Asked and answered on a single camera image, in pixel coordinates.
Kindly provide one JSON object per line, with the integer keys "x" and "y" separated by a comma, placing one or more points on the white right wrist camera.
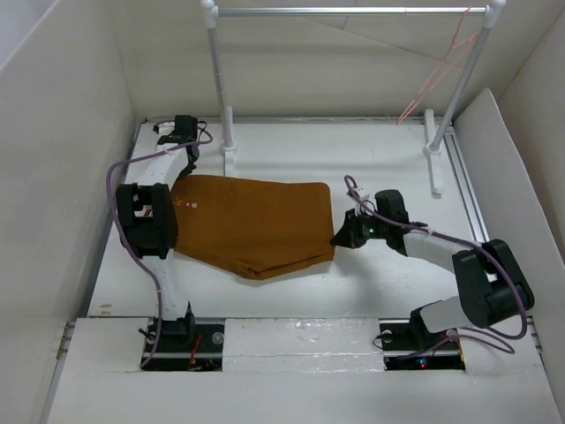
{"x": 360, "y": 199}

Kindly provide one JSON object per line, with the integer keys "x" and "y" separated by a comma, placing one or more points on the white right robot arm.
{"x": 491, "y": 287}

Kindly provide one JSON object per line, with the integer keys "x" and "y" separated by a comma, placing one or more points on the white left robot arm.
{"x": 147, "y": 217}

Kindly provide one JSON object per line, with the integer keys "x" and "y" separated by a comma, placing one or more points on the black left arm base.
{"x": 188, "y": 344}

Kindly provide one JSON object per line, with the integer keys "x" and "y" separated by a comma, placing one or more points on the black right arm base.
{"x": 407, "y": 345}

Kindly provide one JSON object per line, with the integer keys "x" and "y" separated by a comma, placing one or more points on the silver white clothes rack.
{"x": 278, "y": 60}

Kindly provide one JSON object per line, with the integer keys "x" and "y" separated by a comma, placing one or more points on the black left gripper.
{"x": 190, "y": 168}

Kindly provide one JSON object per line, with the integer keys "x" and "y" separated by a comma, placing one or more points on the white foam board strip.
{"x": 307, "y": 346}

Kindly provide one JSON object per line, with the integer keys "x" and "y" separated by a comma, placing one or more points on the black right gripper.
{"x": 349, "y": 234}

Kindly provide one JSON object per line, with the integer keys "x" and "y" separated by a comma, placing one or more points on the pink wire hanger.
{"x": 457, "y": 50}

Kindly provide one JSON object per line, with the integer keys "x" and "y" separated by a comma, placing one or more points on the brown trousers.
{"x": 254, "y": 229}

